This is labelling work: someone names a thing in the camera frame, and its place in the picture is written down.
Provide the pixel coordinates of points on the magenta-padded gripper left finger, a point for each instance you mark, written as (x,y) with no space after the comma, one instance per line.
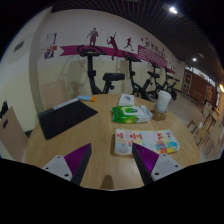
(79,159)

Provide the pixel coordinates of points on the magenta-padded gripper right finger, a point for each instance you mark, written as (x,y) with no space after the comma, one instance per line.
(145,159)

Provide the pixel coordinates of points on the black desk mat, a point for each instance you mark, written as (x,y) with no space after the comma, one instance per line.
(65,118)

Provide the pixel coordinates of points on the round wooden coaster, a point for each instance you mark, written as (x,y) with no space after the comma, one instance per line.
(158,115)

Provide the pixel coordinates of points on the green wet wipes pack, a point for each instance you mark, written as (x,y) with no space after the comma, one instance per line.
(130,114)

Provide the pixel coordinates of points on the white paper cup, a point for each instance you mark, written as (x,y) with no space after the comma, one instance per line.
(163,101)

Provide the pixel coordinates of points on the blue and orange tube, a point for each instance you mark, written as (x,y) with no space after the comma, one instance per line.
(86,98)

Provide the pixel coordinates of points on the small white flat box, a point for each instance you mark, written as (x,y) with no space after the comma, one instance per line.
(126,99)

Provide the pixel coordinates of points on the light wooden chair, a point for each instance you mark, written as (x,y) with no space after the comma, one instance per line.
(55,95)
(13,136)

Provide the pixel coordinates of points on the group of wooden chairs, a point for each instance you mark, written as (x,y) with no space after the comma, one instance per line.
(208,130)

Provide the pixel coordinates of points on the black exercise bike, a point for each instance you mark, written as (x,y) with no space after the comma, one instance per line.
(91,71)
(170,80)
(156,75)
(132,76)

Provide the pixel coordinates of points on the round ceiling light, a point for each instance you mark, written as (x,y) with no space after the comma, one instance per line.
(194,59)
(173,10)

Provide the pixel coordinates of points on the wall posters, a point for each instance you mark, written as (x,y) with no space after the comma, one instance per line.
(50,45)

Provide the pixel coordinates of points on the grey wall plate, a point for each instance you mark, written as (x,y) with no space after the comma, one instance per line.
(19,46)

